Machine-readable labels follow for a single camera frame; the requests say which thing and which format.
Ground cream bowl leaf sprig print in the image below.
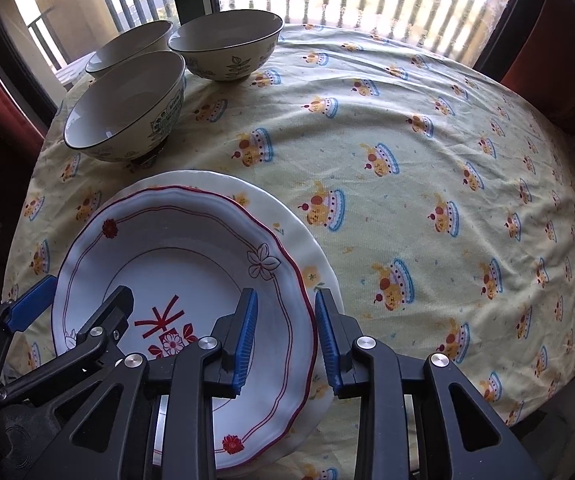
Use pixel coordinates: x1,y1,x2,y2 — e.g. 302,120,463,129
167,9,285,84

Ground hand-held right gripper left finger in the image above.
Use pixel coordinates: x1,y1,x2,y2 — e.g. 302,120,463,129
42,287,259,480

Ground cream bowl dark rim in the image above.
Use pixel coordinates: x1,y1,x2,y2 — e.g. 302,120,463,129
84,20,174,80

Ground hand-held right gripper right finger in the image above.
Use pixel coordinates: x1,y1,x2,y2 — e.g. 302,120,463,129
315,288,545,480

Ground large yellow floral plate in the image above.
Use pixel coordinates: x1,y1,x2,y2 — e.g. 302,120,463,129
100,170,342,461

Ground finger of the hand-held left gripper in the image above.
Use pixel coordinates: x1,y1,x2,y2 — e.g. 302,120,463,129
0,275,58,376
0,285,135,406

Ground red rimmed scalloped plate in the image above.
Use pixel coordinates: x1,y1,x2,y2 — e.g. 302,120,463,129
50,185,318,471

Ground cream bowl teal patterned print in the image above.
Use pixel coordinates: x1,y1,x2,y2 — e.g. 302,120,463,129
63,50,186,163

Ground yellow printed tablecloth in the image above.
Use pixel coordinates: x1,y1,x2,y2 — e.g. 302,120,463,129
1,22,575,480

